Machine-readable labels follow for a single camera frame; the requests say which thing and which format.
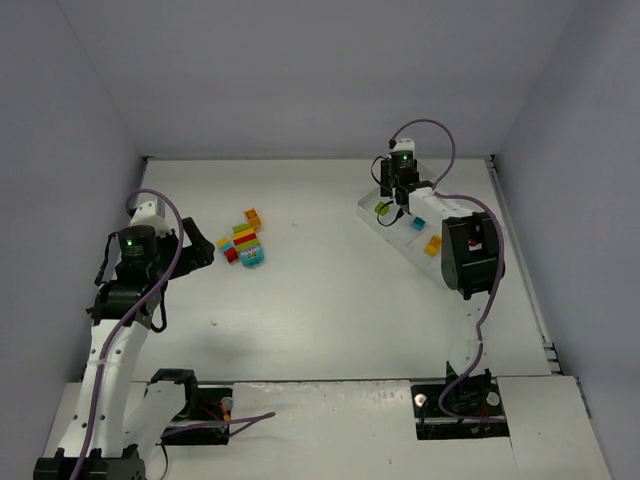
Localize yellow curved brick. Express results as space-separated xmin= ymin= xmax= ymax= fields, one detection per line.
xmin=244 ymin=208 xmax=262 ymax=229
xmin=424 ymin=235 xmax=442 ymax=258

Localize green curved brick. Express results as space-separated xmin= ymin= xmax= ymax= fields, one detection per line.
xmin=375 ymin=201 xmax=390 ymax=217

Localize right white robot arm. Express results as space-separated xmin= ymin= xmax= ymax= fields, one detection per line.
xmin=376 ymin=140 xmax=505 ymax=407

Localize yellow curved brick back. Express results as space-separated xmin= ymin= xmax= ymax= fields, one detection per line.
xmin=244 ymin=208 xmax=262 ymax=229

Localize teal flower face brick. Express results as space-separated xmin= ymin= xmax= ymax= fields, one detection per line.
xmin=238 ymin=245 xmax=264 ymax=268

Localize long yellow brick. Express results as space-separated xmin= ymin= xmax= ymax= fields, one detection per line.
xmin=232 ymin=228 xmax=256 ymax=242

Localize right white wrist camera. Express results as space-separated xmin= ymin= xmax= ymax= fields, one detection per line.
xmin=389 ymin=138 xmax=416 ymax=153

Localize yellow curved brick front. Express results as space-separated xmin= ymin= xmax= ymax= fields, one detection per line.
xmin=424 ymin=235 xmax=442 ymax=258

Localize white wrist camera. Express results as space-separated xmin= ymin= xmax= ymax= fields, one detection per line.
xmin=389 ymin=138 xmax=416 ymax=153
xmin=129 ymin=199 xmax=167 ymax=232

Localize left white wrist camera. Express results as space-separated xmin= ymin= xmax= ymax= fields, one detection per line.
xmin=129 ymin=199 xmax=167 ymax=232

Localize small red brick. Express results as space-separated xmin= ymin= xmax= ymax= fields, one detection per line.
xmin=224 ymin=248 xmax=239 ymax=263

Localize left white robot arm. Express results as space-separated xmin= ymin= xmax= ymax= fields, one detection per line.
xmin=33 ymin=217 xmax=215 ymax=479

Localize long green brick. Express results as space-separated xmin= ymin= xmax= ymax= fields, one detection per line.
xmin=235 ymin=239 xmax=260 ymax=252

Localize white compartment sorting tray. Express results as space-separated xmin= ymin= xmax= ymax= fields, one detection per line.
xmin=356 ymin=162 xmax=506 ymax=292

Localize teal square brick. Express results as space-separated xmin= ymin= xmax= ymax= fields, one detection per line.
xmin=411 ymin=217 xmax=426 ymax=232

